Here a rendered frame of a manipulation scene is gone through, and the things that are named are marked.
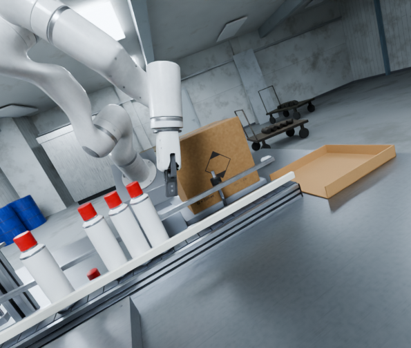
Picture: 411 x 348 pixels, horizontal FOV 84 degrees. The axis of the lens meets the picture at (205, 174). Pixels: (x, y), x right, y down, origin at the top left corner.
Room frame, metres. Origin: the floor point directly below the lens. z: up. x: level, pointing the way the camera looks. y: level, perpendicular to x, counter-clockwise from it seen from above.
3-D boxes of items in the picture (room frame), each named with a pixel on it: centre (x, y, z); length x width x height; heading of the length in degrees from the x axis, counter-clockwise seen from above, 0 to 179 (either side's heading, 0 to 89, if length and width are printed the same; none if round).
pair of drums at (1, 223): (5.90, 4.97, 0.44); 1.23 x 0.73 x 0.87; 3
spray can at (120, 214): (0.55, 0.24, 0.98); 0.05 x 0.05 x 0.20
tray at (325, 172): (0.74, -0.41, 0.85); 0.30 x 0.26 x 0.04; 106
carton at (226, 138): (0.93, -0.02, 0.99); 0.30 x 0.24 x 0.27; 104
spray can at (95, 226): (0.54, 0.30, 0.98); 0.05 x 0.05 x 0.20
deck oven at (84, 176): (7.38, 3.13, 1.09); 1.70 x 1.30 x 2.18; 95
